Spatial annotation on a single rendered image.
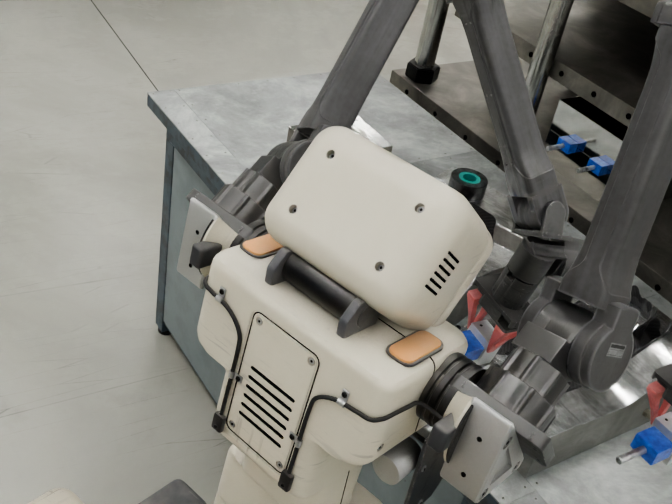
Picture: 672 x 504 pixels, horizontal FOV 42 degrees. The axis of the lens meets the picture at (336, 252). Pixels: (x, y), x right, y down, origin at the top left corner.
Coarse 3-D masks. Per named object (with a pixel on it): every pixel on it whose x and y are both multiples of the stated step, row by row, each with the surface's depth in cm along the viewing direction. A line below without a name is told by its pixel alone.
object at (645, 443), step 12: (660, 420) 129; (648, 432) 128; (660, 432) 129; (636, 444) 128; (648, 444) 126; (660, 444) 127; (624, 456) 125; (636, 456) 126; (648, 456) 127; (660, 456) 126
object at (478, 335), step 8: (472, 328) 142; (480, 328) 142; (488, 328) 143; (472, 336) 142; (480, 336) 141; (488, 336) 141; (472, 344) 140; (480, 344) 141; (472, 352) 139; (480, 352) 141; (496, 352) 143; (472, 360) 143; (480, 360) 142; (488, 360) 144
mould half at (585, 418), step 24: (504, 360) 146; (648, 360) 147; (624, 384) 146; (576, 408) 139; (600, 408) 141; (624, 408) 142; (648, 408) 148; (552, 432) 134; (576, 432) 137; (600, 432) 143; (624, 432) 149; (528, 456) 135
